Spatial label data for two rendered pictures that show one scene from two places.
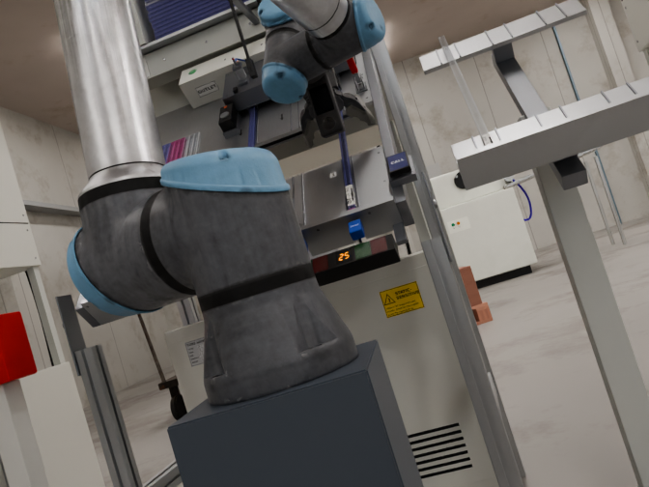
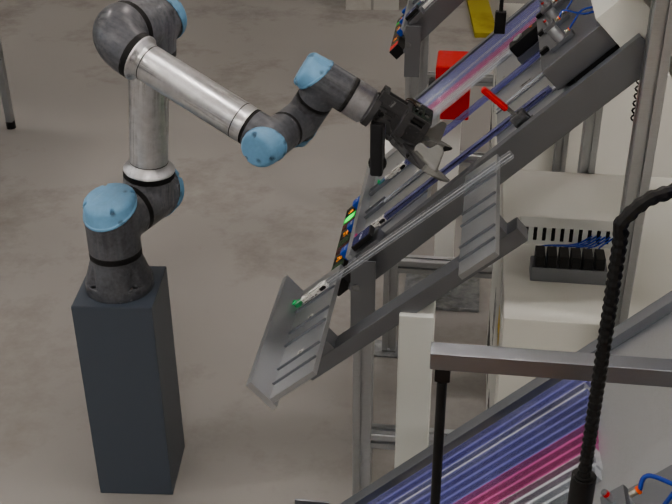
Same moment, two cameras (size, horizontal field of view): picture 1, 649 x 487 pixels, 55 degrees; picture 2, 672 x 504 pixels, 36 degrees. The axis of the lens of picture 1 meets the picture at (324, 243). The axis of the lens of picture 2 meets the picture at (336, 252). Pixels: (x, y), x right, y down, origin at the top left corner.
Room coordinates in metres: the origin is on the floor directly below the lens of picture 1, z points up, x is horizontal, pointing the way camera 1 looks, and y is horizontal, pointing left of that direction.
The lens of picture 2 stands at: (0.95, -1.96, 1.81)
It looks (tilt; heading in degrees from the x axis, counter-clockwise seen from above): 30 degrees down; 86
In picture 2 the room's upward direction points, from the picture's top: straight up
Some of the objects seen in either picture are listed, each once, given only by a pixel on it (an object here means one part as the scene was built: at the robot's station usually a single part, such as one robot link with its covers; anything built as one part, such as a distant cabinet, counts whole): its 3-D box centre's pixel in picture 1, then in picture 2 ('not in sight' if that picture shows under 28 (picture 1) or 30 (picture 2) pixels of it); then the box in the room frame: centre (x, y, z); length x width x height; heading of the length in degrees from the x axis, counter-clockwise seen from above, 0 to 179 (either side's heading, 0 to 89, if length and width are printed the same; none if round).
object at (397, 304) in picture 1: (352, 386); (626, 352); (1.81, 0.05, 0.31); 0.70 x 0.65 x 0.62; 78
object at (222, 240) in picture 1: (230, 217); (113, 219); (0.61, 0.08, 0.72); 0.13 x 0.12 x 0.14; 58
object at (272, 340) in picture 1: (269, 329); (117, 266); (0.61, 0.08, 0.60); 0.15 x 0.15 x 0.10
